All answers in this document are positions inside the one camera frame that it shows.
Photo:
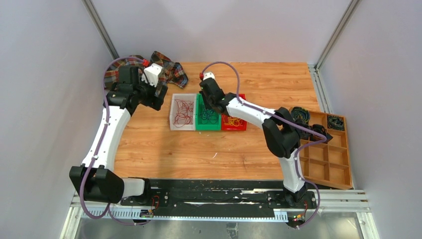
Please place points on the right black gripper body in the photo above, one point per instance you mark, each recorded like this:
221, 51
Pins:
207, 102

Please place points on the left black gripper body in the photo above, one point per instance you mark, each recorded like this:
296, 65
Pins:
147, 95

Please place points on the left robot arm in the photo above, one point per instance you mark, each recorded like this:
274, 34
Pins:
95, 179

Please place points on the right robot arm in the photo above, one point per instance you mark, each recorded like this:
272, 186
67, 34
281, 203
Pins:
281, 135

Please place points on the green plastic bin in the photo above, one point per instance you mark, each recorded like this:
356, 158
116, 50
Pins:
206, 120

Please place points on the red plastic bin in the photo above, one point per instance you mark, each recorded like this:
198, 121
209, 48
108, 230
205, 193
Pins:
232, 124

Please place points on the plaid cloth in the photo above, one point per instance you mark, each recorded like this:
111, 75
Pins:
172, 72

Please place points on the white plastic bin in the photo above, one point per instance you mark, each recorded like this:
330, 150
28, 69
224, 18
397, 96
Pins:
182, 112

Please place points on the black coiled item upper left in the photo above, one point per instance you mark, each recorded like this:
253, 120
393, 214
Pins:
301, 114

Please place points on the black coiled item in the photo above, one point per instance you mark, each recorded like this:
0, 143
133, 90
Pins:
321, 130
303, 134
301, 114
335, 122

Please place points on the black coiled item lower left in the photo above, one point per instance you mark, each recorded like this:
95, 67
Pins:
303, 134

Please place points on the black coiled item centre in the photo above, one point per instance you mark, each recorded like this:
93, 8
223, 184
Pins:
321, 130

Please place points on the black coiled item far right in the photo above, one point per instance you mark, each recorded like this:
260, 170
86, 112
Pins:
335, 122

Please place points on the wooden compartment tray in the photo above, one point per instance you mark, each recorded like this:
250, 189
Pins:
327, 164

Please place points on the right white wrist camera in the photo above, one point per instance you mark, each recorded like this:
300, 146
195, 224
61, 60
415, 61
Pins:
207, 75

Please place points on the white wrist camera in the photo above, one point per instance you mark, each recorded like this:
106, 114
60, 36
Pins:
207, 75
151, 74

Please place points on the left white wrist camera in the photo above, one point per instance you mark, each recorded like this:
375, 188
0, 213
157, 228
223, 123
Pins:
151, 74

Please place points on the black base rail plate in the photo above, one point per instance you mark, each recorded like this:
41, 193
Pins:
221, 198

